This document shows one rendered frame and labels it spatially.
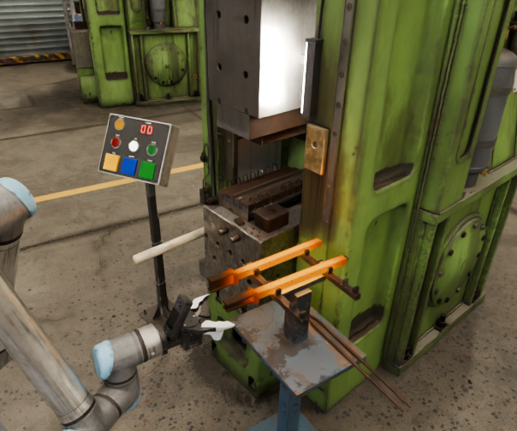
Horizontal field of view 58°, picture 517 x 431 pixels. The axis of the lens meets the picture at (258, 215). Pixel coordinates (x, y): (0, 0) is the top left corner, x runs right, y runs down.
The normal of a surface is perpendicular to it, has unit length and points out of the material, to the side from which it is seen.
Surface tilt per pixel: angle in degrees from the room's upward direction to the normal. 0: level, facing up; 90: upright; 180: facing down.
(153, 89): 90
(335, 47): 90
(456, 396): 0
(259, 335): 0
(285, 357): 0
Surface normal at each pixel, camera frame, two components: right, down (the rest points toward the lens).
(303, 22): 0.66, 0.39
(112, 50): 0.40, 0.47
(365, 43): -0.75, 0.32
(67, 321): 0.02, -0.87
